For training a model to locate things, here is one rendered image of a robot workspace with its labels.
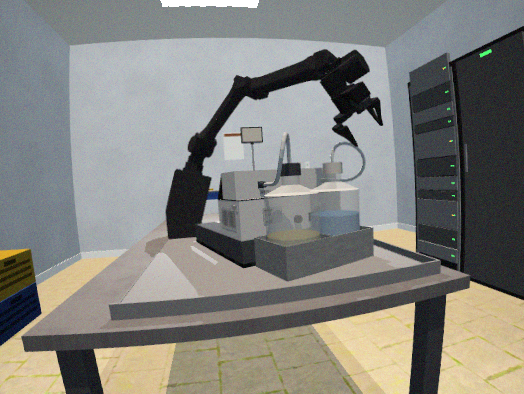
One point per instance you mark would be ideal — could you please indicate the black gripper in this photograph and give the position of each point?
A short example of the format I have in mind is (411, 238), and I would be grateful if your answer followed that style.
(344, 130)

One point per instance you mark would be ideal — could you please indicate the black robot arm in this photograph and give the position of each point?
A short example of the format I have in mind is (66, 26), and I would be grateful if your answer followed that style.
(353, 68)

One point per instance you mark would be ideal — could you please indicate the clear bottle with grey cap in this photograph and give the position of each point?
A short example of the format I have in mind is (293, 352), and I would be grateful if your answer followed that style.
(338, 202)

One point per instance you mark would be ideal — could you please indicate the clear plastic bottle with black cap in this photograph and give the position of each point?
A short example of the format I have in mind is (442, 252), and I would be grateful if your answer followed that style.
(292, 212)

